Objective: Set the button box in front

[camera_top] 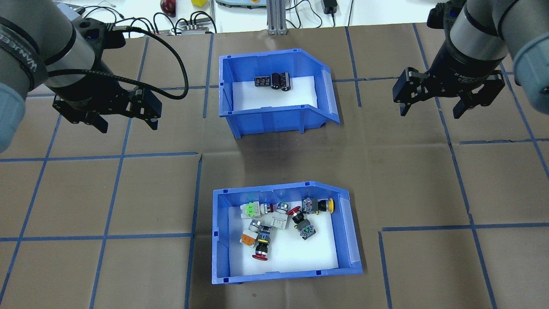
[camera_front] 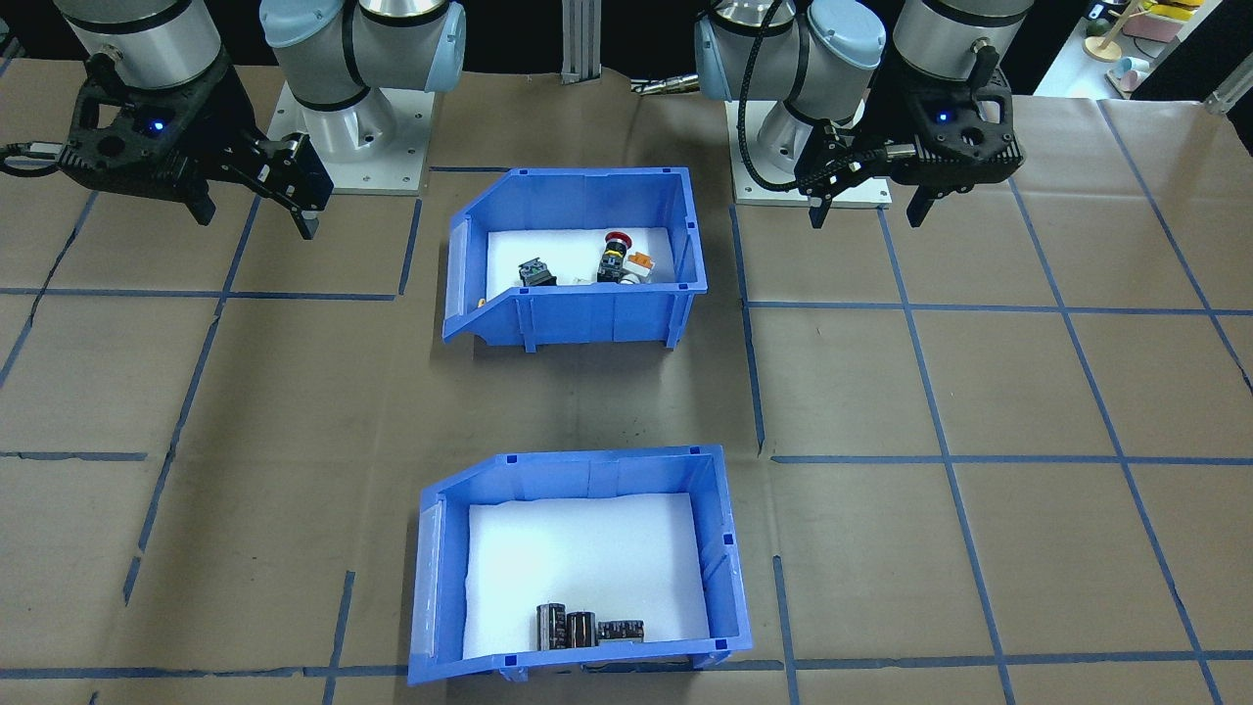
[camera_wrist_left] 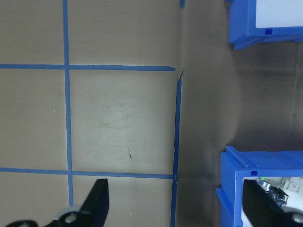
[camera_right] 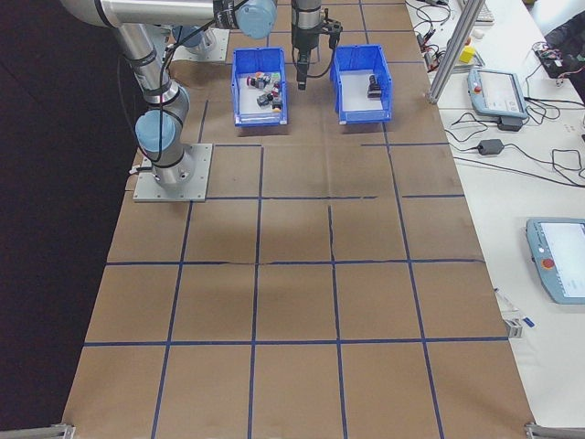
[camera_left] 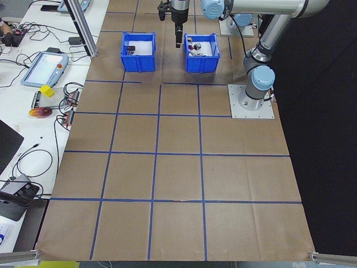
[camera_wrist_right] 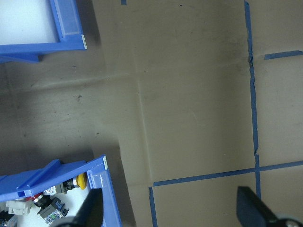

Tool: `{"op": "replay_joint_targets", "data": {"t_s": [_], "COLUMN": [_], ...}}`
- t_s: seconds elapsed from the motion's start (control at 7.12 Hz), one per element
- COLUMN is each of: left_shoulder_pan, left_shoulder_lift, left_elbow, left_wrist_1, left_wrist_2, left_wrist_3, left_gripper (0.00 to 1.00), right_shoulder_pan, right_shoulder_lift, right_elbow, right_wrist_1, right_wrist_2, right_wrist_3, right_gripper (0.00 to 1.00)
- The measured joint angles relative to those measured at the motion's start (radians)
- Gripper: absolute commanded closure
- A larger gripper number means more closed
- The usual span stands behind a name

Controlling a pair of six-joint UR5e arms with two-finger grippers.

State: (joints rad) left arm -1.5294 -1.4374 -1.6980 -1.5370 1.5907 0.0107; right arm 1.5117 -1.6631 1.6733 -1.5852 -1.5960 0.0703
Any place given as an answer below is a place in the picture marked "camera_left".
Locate black laptop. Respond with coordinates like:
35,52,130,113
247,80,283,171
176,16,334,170
0,119,25,175

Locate blue plastic storage bin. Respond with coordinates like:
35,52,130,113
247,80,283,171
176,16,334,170
183,32,221,74
120,31,157,73

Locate black fabric frame cover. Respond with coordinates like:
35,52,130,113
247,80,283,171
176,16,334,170
255,0,357,256

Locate grey white electronic box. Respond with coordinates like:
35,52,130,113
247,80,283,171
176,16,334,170
30,90,61,110

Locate grey stand base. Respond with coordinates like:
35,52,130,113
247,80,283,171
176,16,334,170
0,195,27,223

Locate yellow cube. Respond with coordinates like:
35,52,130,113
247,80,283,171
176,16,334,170
39,85,54,98

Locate black electronics board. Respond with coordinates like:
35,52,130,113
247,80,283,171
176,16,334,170
2,27,28,47

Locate red yellow apple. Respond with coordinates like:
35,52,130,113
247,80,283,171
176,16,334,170
28,108,53,119

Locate white square base plate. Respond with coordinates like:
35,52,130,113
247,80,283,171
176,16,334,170
219,19,255,37
228,84,276,119

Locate black adapter cable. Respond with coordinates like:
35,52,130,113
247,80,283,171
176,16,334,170
49,116,70,195

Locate grey laptop dock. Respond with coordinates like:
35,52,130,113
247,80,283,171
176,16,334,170
0,174,31,196

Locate aluminium profile post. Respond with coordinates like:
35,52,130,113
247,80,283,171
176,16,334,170
63,0,99,58

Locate white blue paper box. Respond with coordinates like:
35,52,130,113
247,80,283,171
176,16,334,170
0,223,14,246

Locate small parts in bin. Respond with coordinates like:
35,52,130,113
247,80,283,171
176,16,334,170
192,41,214,56

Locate black looped desk cable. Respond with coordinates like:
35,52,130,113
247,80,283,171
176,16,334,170
12,143,54,179

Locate aluminium profile bar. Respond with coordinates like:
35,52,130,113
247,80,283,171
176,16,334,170
0,249,42,266
308,250,357,266

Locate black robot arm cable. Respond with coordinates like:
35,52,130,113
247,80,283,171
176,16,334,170
223,11,249,59

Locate white bin liner sheet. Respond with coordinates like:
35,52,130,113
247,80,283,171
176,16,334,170
124,40,153,56

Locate white side desk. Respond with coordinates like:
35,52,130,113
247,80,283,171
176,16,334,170
0,0,110,253

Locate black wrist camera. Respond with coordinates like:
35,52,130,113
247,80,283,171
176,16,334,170
157,0,171,22

